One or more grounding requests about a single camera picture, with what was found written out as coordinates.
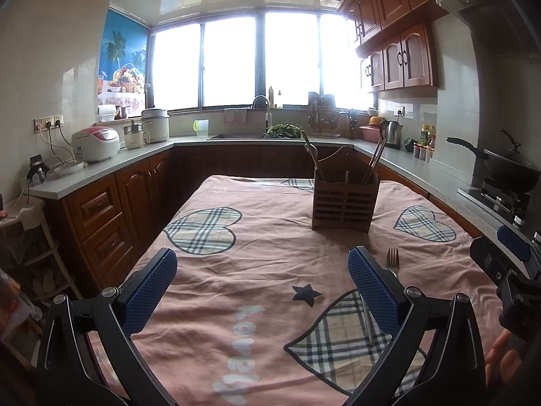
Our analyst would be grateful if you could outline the white storage rack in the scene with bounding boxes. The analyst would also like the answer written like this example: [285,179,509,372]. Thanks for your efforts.
[0,197,83,305]

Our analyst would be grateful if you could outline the metal spoon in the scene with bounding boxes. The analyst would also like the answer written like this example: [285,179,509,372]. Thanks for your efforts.
[369,119,390,180]

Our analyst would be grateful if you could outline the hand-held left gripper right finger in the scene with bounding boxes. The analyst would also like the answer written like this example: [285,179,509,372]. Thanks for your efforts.
[348,245,487,406]

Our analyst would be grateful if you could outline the steel electric kettle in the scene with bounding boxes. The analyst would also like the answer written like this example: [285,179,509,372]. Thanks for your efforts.
[382,120,404,150]

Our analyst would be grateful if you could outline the kitchen window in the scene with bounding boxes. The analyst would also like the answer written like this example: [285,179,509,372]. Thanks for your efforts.
[146,10,375,111]

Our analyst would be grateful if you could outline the large white rice cooker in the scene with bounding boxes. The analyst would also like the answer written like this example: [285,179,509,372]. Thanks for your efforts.
[141,109,170,143]

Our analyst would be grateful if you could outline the black clamp device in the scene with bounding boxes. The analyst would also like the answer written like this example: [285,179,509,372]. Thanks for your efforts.
[26,156,51,184]

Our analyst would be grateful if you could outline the steel range hood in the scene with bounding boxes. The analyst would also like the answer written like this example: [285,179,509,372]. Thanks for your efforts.
[433,0,541,58]

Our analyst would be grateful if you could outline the pink printed tablecloth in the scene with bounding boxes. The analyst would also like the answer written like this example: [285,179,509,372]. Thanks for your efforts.
[87,174,503,406]

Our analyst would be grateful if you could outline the wooden lower cabinets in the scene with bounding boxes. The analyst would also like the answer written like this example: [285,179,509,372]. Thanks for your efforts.
[42,141,483,288]

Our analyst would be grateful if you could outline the wooden upper cabinets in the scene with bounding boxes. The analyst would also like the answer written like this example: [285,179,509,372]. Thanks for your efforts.
[340,0,499,94]

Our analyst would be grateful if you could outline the wall power outlets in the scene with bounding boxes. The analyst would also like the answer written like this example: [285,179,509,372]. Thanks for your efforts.
[34,115,64,132]

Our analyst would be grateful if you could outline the metal dish rack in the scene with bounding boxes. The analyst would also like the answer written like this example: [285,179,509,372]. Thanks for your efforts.
[308,92,341,138]

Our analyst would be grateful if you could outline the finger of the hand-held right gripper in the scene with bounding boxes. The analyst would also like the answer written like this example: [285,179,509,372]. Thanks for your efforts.
[470,236,519,289]
[497,224,533,264]

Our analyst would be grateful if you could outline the black wok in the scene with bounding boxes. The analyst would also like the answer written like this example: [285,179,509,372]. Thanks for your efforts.
[446,128,541,193]

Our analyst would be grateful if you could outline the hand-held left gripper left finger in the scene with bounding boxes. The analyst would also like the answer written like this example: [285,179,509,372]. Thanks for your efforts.
[36,247,178,406]

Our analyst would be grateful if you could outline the wooden cabinets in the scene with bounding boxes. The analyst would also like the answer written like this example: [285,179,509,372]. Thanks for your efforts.
[42,141,483,288]
[340,0,499,94]

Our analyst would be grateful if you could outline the small cream electric pot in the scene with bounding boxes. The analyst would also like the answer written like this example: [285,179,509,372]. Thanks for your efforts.
[122,120,150,150]

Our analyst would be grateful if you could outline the kitchen sink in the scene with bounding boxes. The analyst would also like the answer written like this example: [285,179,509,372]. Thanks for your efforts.
[207,133,271,140]

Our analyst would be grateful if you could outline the gas stove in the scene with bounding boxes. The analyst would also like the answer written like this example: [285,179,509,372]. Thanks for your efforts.
[456,178,533,227]

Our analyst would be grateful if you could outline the person's right hand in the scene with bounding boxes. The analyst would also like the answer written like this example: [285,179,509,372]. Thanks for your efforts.
[485,329,523,390]

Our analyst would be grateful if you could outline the wall poster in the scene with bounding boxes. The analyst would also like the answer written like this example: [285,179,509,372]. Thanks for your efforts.
[97,7,149,118]

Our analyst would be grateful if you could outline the wooden utensil holder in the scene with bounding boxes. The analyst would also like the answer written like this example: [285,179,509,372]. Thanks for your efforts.
[312,146,380,233]

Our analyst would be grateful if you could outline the group of condiment bottles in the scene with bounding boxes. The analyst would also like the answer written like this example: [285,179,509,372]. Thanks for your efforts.
[413,124,437,162]

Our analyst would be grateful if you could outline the green leafy vegetables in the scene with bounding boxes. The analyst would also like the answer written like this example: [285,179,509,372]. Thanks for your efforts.
[265,123,303,139]

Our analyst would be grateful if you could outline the metal fork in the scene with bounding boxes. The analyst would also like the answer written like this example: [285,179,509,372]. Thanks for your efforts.
[385,247,401,282]

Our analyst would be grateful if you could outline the dark spoon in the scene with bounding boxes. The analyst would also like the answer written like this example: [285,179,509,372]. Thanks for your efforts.
[304,143,326,180]

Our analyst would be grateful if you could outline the kitchen faucet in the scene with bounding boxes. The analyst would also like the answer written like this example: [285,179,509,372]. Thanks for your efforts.
[252,96,272,134]

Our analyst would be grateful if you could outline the pink white rice cooker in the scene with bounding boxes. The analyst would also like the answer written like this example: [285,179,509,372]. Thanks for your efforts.
[71,127,121,162]

